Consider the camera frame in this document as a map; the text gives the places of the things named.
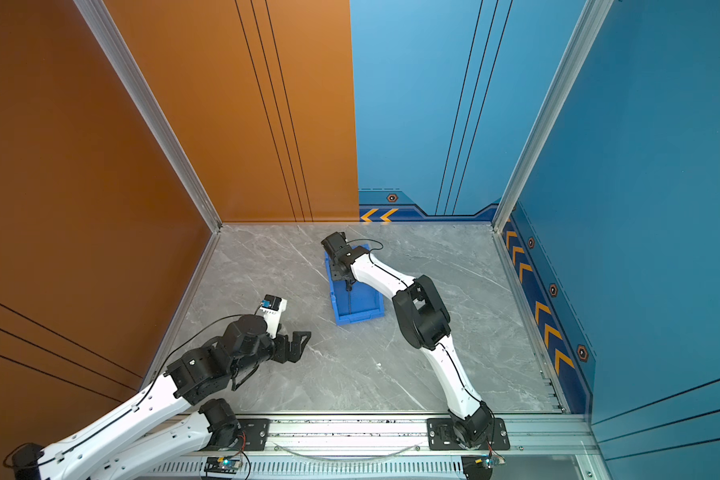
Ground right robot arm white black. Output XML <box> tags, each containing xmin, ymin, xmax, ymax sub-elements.
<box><xmin>321</xmin><ymin>232</ymin><xmax>498</xmax><ymax>449</ymax></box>

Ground aluminium corner post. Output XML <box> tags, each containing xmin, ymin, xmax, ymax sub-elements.
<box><xmin>492</xmin><ymin>0</ymin><xmax>614</xmax><ymax>234</ymax></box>
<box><xmin>74</xmin><ymin>0</ymin><xmax>223</xmax><ymax>234</ymax></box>

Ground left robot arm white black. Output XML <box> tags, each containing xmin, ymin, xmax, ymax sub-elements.
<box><xmin>4</xmin><ymin>310</ymin><xmax>312</xmax><ymax>479</ymax></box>

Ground green circuit board left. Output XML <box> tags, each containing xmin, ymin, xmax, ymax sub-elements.
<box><xmin>203</xmin><ymin>456</ymin><xmax>245</xmax><ymax>478</ymax></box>

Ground aluminium corner post right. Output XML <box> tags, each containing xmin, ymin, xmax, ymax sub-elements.
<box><xmin>492</xmin><ymin>0</ymin><xmax>614</xmax><ymax>234</ymax></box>

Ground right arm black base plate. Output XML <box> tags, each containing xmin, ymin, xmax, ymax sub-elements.
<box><xmin>426</xmin><ymin>418</ymin><xmax>511</xmax><ymax>451</ymax></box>

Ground circuit board right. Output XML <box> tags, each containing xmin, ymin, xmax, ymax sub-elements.
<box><xmin>475</xmin><ymin>452</ymin><xmax>506</xmax><ymax>470</ymax></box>

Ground blue plastic bin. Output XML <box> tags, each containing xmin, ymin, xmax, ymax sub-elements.
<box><xmin>324</xmin><ymin>253</ymin><xmax>385</xmax><ymax>326</ymax></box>

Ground aluminium corner post left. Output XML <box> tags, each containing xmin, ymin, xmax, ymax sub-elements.
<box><xmin>74</xmin><ymin>0</ymin><xmax>223</xmax><ymax>234</ymax></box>

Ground aluminium front rail frame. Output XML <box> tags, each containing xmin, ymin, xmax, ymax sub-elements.
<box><xmin>83</xmin><ymin>411</ymin><xmax>612</xmax><ymax>480</ymax></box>

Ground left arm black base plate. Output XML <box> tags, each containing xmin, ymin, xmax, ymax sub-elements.
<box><xmin>198</xmin><ymin>417</ymin><xmax>271</xmax><ymax>453</ymax></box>

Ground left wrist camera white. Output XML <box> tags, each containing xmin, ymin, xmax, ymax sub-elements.
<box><xmin>254</xmin><ymin>294</ymin><xmax>288</xmax><ymax>338</ymax></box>

